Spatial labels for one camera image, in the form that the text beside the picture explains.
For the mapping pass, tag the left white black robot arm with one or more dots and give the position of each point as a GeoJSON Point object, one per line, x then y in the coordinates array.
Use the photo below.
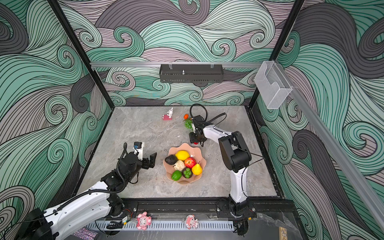
{"type": "Point", "coordinates": [99, 201]}

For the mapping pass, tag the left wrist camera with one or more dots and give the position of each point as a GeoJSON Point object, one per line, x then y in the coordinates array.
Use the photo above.
{"type": "Point", "coordinates": [139, 149]}

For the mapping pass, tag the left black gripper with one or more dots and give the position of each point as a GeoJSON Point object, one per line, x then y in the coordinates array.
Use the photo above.
{"type": "Point", "coordinates": [146, 165]}

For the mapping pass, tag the green fake grape bunch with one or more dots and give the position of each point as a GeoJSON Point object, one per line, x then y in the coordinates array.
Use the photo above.
{"type": "Point", "coordinates": [188, 124]}

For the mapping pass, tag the pink cartoon figurine left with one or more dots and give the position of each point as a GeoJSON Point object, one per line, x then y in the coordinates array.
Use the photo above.
{"type": "Point", "coordinates": [143, 221]}

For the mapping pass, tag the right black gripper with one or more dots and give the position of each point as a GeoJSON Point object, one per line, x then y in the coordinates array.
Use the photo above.
{"type": "Point", "coordinates": [192, 138]}

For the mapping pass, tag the white rabbit figurine pink base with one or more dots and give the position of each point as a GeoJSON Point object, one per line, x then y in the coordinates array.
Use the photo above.
{"type": "Point", "coordinates": [168, 116]}

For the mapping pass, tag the red fake apple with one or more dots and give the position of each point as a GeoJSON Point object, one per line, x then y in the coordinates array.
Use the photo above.
{"type": "Point", "coordinates": [190, 162]}

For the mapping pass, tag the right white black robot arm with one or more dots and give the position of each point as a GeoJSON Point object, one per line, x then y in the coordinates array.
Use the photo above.
{"type": "Point", "coordinates": [235, 154]}

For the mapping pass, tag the dark purple fake mangosteen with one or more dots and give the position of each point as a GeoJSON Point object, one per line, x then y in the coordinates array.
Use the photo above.
{"type": "Point", "coordinates": [187, 173]}

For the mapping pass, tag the pink scalloped fruit bowl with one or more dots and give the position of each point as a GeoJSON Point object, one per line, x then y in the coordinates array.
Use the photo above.
{"type": "Point", "coordinates": [194, 153]}

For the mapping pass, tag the small yellow fake pear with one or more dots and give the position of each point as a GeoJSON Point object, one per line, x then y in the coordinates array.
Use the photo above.
{"type": "Point", "coordinates": [197, 169]}

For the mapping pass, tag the clear acrylic wall box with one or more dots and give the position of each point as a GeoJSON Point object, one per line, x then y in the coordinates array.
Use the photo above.
{"type": "Point", "coordinates": [273, 84]}

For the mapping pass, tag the pink cartoon figurine right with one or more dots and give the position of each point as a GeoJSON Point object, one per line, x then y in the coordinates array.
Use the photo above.
{"type": "Point", "coordinates": [191, 222]}

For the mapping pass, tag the pink cartoon figurine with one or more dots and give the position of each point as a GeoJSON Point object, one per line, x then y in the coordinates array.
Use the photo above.
{"type": "Point", "coordinates": [191, 222]}
{"type": "Point", "coordinates": [143, 221]}

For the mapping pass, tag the dark fake avocado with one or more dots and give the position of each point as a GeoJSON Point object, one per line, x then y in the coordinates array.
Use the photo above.
{"type": "Point", "coordinates": [171, 160]}

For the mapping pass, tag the green fake lime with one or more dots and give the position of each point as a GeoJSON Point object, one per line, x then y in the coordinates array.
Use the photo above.
{"type": "Point", "coordinates": [176, 175]}

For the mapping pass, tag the black perforated wall tray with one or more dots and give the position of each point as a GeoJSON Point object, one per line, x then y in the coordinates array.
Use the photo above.
{"type": "Point", "coordinates": [186, 73]}

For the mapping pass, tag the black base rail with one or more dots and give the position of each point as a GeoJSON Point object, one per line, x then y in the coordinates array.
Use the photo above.
{"type": "Point", "coordinates": [221, 207]}

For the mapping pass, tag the cream fake pear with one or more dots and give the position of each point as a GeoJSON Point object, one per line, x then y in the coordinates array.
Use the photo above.
{"type": "Point", "coordinates": [179, 166]}

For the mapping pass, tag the purple glitter cylinder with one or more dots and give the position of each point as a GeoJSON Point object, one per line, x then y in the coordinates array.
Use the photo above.
{"type": "Point", "coordinates": [85, 234]}

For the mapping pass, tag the white slotted cable duct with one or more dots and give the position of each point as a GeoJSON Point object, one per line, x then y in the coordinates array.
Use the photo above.
{"type": "Point", "coordinates": [167, 226]}

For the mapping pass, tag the yellow fake lemon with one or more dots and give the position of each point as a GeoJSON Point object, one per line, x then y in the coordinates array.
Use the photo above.
{"type": "Point", "coordinates": [182, 155]}

